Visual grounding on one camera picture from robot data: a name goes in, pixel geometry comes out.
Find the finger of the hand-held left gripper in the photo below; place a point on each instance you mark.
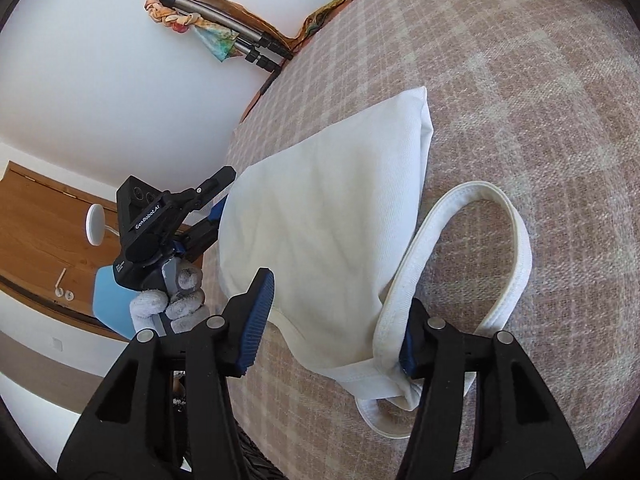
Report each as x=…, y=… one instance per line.
x=202, y=237
x=215, y=185

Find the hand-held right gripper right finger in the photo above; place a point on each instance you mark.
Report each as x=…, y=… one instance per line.
x=407, y=355

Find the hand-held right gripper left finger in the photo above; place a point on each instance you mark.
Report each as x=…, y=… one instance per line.
x=257, y=310

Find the white tank top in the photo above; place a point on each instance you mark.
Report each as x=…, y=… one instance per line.
x=325, y=210

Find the person's left hand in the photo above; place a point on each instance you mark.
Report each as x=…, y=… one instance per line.
x=180, y=305

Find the white clip desk lamp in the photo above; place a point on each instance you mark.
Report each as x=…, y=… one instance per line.
x=94, y=225

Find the light blue chair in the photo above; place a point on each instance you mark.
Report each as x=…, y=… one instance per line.
x=112, y=300

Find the wooden door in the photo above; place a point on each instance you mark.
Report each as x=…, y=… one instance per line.
x=40, y=220

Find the colourful braided scarf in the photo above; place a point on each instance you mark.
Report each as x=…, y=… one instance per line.
x=220, y=42

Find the folded silver tripod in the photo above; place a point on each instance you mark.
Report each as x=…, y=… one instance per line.
x=215, y=14

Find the orange patterned scarf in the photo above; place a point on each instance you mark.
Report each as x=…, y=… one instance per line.
x=320, y=17

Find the beige checked blanket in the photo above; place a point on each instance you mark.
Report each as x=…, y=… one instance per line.
x=525, y=110

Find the white wall switch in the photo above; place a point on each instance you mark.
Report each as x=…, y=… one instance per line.
x=57, y=345

